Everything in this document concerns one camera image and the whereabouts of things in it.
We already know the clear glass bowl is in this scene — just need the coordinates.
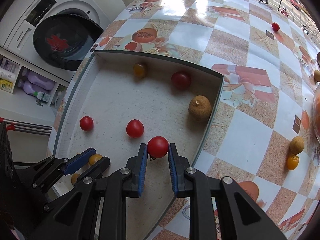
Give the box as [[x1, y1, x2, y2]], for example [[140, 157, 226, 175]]
[[312, 85, 320, 143]]

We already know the grey metal rack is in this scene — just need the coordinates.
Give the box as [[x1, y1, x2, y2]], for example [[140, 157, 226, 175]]
[[0, 117, 53, 136]]

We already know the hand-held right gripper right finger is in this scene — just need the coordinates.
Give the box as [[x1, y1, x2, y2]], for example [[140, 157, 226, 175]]
[[168, 142, 288, 240]]

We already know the white bottle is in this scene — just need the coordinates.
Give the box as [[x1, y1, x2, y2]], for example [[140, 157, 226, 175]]
[[0, 57, 20, 80]]

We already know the white washing machine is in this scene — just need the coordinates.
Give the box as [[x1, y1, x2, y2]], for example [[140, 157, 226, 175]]
[[0, 0, 125, 83]]

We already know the checkered printed tablecloth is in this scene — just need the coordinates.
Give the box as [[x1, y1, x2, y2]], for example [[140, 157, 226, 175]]
[[47, 0, 320, 240]]

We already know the red car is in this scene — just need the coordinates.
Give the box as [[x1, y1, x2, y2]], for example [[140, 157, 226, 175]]
[[287, 0, 304, 10]]

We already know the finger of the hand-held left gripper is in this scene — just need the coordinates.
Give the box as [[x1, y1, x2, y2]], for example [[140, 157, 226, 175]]
[[31, 148, 97, 192], [43, 156, 111, 213]]

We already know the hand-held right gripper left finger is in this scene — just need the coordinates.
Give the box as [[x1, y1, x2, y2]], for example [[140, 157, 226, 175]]
[[30, 144, 148, 240]]

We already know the yellow green bottle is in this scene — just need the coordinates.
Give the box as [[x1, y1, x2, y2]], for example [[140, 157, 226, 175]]
[[0, 79, 14, 94]]

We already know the white rectangular tray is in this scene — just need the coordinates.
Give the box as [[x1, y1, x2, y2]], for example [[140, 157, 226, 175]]
[[47, 50, 225, 240]]

